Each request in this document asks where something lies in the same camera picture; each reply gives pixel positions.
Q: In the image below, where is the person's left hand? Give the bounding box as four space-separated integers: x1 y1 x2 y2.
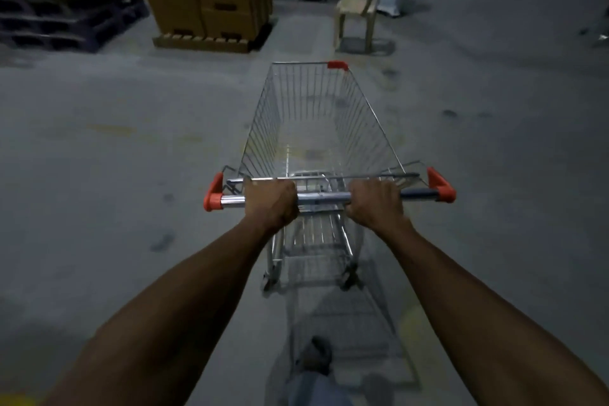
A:
242 176 300 232

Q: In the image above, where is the person's right hand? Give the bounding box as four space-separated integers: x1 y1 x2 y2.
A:
344 179 414 236

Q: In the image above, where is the metal wire shopping cart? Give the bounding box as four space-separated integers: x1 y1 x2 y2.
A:
203 60 456 296

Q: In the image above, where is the person's left forearm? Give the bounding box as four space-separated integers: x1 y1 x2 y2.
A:
45 218 281 406

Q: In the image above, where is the person's right forearm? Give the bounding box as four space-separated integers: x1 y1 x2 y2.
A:
381 225 609 406

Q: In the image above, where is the person's dark shoe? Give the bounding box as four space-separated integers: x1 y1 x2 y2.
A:
296 336 334 377

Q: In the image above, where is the wooden pallet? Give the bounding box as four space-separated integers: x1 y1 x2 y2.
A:
152 20 274 54

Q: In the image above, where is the person's grey trouser leg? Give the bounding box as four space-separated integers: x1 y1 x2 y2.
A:
285 371 355 406

